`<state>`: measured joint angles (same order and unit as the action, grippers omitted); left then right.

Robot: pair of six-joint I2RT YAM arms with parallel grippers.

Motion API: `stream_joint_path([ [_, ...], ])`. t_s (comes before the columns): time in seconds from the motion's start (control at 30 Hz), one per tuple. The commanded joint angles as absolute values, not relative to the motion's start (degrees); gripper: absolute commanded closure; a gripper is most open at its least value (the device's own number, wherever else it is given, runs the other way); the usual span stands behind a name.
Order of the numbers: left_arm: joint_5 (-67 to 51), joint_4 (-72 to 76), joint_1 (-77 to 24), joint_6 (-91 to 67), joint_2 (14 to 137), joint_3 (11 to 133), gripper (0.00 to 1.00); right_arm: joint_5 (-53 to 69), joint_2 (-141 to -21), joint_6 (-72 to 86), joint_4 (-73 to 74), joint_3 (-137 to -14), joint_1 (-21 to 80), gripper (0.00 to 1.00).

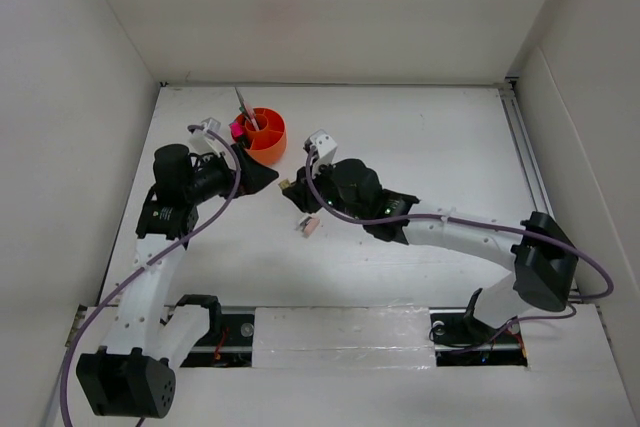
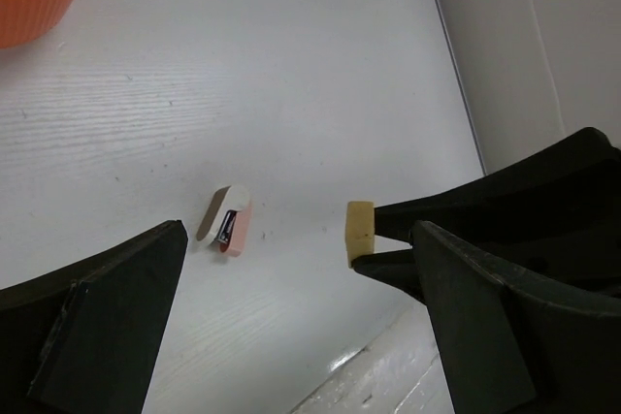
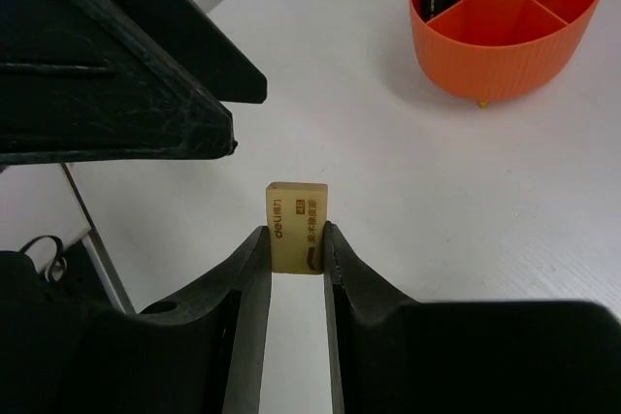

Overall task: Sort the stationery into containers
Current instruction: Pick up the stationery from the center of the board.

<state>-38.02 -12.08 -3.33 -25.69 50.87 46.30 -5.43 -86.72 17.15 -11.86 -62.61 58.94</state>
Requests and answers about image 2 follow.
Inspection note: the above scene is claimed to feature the aluminium rail right side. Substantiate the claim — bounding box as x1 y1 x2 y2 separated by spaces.
434 0 488 175

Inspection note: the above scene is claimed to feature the small tan eraser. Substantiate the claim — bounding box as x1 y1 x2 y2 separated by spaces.
344 201 376 269

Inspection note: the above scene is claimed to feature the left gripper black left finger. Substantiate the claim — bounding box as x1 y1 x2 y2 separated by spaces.
1 220 188 413

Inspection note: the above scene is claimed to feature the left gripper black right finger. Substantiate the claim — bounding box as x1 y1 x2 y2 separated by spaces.
413 222 620 413

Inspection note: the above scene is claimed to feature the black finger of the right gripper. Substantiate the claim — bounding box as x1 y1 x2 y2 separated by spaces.
351 248 425 304
375 127 620 286

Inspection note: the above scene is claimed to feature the pink white mini stapler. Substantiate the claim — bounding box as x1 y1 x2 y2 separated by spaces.
196 184 253 257

